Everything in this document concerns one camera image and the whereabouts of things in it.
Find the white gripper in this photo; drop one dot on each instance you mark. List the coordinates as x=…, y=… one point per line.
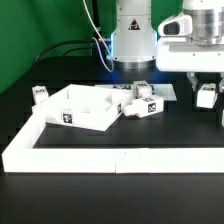
x=179, y=54

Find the white U-shaped fence wall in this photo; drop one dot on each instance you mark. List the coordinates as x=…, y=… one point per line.
x=21, y=156

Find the white square tabletop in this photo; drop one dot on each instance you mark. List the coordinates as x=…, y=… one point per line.
x=88, y=107

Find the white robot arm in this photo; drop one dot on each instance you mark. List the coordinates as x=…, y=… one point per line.
x=191, y=41

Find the green backdrop curtain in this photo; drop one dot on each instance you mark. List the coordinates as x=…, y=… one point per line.
x=29, y=26

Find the white marker sheet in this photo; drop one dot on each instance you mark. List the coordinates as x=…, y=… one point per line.
x=166, y=91

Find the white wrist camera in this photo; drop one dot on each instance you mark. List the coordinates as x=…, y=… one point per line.
x=176, y=25

